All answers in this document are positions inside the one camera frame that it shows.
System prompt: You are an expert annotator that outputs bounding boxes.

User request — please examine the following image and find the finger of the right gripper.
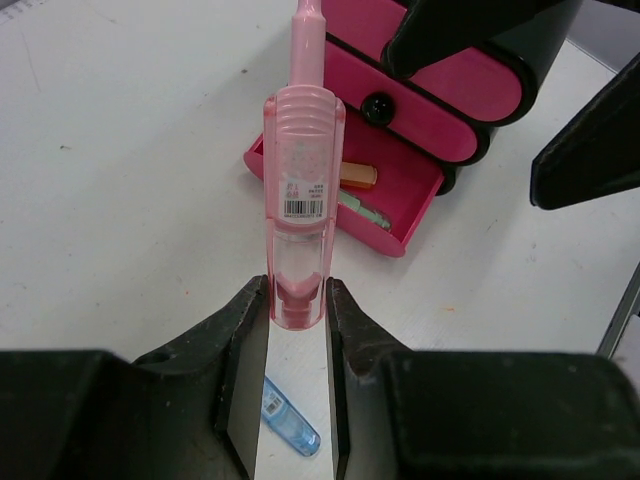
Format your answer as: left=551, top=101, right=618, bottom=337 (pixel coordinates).
left=530, top=57, right=639, bottom=210
left=380, top=0, right=545, bottom=78

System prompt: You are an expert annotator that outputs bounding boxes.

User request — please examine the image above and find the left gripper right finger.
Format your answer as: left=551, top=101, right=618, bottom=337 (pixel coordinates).
left=326, top=279, right=639, bottom=479

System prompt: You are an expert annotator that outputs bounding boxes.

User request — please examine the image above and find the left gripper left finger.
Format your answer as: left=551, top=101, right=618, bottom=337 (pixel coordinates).
left=1, top=276, right=268, bottom=479

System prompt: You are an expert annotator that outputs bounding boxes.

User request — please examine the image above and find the pink top drawer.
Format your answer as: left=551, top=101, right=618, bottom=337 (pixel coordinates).
left=322, top=0, right=539, bottom=126

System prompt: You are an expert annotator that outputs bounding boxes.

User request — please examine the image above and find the pink drawer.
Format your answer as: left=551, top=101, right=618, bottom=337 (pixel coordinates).
left=242, top=109, right=446, bottom=260
left=322, top=0, right=539, bottom=126
left=324, top=35, right=491, bottom=166

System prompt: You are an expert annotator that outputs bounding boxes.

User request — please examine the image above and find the blue correction tape pen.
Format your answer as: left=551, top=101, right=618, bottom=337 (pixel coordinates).
left=261, top=376, right=321, bottom=457

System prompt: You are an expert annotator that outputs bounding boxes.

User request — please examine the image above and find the black drawer organizer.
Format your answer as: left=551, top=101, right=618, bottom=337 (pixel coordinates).
left=319, top=0, right=585, bottom=196

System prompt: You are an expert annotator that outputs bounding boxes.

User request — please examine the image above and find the pink correction tape pen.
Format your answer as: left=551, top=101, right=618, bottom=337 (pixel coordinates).
left=263, top=1, right=346, bottom=331

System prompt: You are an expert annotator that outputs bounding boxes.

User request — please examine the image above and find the orange eraser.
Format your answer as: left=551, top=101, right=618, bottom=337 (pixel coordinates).
left=340, top=162, right=378, bottom=189

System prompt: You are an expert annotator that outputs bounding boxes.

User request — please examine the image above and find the green correction tape pen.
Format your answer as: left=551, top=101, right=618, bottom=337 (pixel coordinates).
left=338, top=190, right=391, bottom=231

